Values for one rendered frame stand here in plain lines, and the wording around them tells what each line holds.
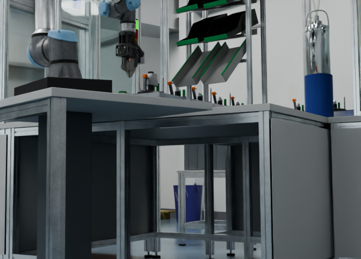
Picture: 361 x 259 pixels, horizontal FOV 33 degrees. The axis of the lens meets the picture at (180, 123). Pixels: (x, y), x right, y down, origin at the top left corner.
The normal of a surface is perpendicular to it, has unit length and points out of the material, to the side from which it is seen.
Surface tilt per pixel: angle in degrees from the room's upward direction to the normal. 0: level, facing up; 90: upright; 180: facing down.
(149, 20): 90
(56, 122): 90
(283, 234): 90
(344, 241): 90
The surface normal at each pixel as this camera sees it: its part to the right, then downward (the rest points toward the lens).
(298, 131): 0.85, -0.05
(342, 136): -0.52, -0.07
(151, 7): 0.64, -0.07
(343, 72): -0.77, -0.05
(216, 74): -0.47, -0.75
